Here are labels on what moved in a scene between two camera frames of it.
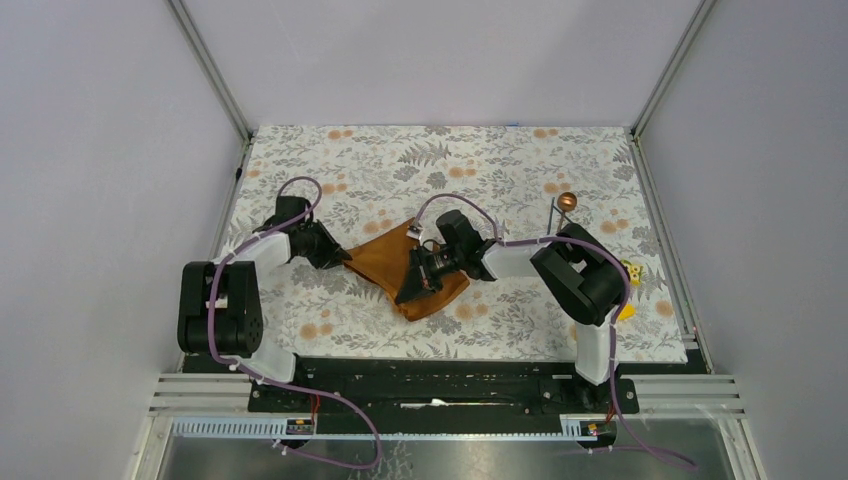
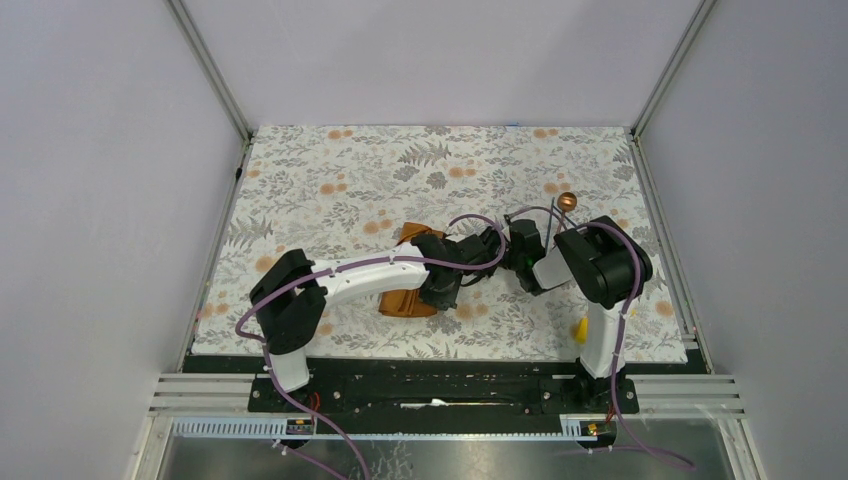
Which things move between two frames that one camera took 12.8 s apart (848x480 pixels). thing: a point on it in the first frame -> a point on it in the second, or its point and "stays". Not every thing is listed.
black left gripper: (331, 253) -> (443, 301)
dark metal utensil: (551, 212) stays
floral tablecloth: (529, 178) stays
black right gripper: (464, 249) -> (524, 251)
